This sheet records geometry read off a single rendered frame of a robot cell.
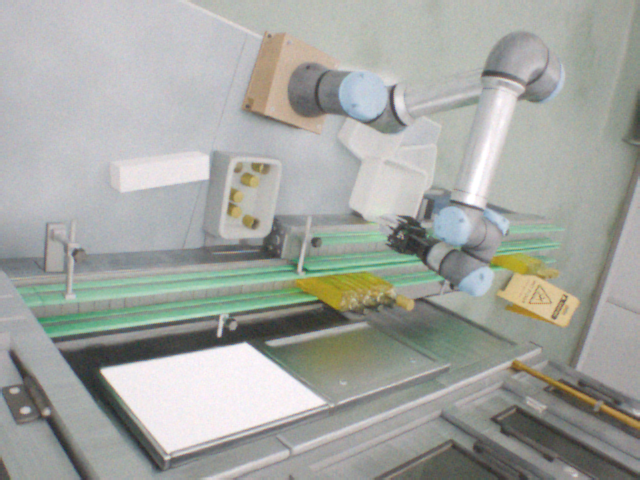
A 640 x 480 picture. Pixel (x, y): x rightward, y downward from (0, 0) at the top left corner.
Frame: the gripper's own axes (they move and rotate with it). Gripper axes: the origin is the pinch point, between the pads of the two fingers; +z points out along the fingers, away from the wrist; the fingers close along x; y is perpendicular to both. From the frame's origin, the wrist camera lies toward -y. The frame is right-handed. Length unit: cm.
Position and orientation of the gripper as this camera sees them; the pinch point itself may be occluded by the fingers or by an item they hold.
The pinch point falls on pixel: (384, 220)
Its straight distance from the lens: 150.7
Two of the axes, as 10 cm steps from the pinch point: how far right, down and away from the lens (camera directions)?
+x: -3.8, 8.9, 2.5
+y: -6.9, -1.0, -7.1
